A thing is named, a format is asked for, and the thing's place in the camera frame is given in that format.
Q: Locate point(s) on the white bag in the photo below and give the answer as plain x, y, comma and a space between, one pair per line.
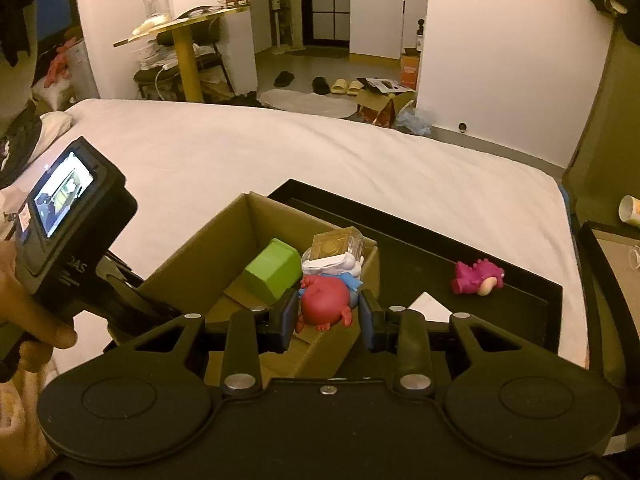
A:
50, 95

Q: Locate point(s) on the person's left hand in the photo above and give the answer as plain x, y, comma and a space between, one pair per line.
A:
20, 315

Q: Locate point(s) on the open brown floor carton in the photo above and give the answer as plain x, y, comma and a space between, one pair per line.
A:
380, 110

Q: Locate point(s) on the printed paper cup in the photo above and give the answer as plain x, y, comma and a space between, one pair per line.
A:
631, 210

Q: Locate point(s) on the orange box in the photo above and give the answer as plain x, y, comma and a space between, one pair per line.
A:
409, 72

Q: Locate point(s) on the green hexagonal box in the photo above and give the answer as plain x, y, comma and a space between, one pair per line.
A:
270, 270

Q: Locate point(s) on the beige slipper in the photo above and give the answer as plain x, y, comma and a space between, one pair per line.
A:
339, 86
354, 88

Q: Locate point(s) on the black chair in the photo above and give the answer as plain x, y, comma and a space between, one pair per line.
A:
205, 35

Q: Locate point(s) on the white kitchen cabinet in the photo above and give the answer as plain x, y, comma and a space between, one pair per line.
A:
375, 20

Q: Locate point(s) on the blue cloth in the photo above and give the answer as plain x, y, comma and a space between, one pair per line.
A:
55, 0

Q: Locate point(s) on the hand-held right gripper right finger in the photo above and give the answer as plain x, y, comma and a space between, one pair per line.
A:
370, 320

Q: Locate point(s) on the dark bag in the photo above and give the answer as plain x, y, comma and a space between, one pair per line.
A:
20, 150

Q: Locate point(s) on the black shoe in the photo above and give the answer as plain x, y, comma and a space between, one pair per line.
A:
284, 79
321, 85

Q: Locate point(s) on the black tray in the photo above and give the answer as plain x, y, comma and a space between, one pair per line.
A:
425, 250

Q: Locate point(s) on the white appliance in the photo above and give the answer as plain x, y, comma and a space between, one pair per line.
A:
85, 75

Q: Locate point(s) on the black-framed glass door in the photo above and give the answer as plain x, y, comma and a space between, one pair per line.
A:
325, 25

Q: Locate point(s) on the dark round stool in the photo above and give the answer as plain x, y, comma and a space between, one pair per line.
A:
150, 77

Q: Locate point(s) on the round table with yellow leg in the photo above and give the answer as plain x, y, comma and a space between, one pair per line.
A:
185, 50

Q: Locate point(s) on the white floor rug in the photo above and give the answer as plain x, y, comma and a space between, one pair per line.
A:
305, 102

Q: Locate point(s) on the blue plastic bag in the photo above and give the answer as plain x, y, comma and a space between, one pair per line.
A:
412, 122

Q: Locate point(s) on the cardboard box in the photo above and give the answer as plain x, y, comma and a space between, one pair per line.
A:
200, 250

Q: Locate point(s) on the dark bottle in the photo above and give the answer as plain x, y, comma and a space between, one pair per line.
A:
420, 37

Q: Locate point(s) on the pink toy figure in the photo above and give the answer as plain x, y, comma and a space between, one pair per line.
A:
472, 275

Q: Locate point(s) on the red plush toy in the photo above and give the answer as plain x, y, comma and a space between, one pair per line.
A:
57, 65

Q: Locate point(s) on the olive high-back chair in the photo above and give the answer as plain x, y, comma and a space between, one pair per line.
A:
615, 135

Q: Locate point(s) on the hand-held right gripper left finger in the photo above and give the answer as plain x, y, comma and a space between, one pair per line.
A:
287, 317

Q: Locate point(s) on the small white card block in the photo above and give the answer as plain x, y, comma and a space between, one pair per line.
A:
430, 307

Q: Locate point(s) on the small red doll figure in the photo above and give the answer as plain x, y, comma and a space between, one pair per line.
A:
325, 300

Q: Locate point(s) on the clear plastic bottle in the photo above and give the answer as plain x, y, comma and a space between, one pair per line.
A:
156, 2

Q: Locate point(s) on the white pillow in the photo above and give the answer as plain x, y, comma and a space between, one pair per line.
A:
56, 122

